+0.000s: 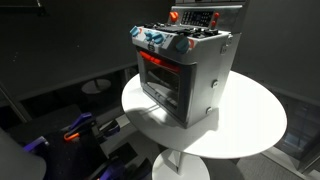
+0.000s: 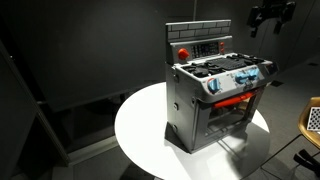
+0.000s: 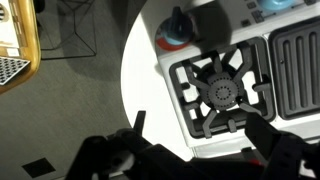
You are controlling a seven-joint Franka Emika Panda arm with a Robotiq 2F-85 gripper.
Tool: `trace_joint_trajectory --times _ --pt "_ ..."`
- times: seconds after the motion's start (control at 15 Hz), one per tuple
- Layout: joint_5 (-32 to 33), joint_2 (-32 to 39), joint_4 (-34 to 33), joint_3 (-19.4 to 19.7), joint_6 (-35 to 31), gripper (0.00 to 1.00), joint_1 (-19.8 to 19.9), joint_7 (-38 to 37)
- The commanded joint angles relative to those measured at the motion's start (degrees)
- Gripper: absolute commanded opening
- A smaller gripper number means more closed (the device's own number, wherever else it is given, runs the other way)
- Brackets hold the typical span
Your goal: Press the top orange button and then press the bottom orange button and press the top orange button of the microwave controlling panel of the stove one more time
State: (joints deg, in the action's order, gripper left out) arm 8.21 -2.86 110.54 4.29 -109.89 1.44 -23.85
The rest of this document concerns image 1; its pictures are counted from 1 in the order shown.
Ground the white round pedestal table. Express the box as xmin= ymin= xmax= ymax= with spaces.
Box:
xmin=121 ymin=70 xmax=288 ymax=180

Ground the round grey pedestal base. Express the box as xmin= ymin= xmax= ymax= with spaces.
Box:
xmin=81 ymin=78 xmax=112 ymax=95

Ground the purple clamp with orange tip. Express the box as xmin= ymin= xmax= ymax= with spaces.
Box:
xmin=63 ymin=111 xmax=94 ymax=142

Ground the black spring clamp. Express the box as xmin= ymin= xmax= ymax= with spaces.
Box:
xmin=97 ymin=119 xmax=121 ymax=138

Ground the blue stove knob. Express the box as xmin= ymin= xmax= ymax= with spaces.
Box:
xmin=175 ymin=36 xmax=191 ymax=54
xmin=152 ymin=33 xmax=166 ymax=46
xmin=129 ymin=25 xmax=141 ymax=38
xmin=144 ymin=30 xmax=155 ymax=43

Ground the oven door with window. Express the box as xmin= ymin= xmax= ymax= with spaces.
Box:
xmin=135 ymin=46 xmax=198 ymax=125

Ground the orange timer knob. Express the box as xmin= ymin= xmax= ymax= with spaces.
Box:
xmin=169 ymin=11 xmax=180 ymax=24

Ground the black burner grate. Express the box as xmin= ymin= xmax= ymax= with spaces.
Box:
xmin=144 ymin=21 xmax=220 ymax=39

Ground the white rounded cover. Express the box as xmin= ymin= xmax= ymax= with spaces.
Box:
xmin=0 ymin=127 xmax=47 ymax=180

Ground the silver toy stove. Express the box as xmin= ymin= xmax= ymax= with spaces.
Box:
xmin=129 ymin=4 xmax=244 ymax=130

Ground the red oven door handle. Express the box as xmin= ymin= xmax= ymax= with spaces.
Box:
xmin=138 ymin=50 xmax=183 ymax=74

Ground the black keypad panel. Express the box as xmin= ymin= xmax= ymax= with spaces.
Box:
xmin=181 ymin=10 xmax=215 ymax=27

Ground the grey metal frame leg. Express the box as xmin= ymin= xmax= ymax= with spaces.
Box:
xmin=0 ymin=82 xmax=33 ymax=124

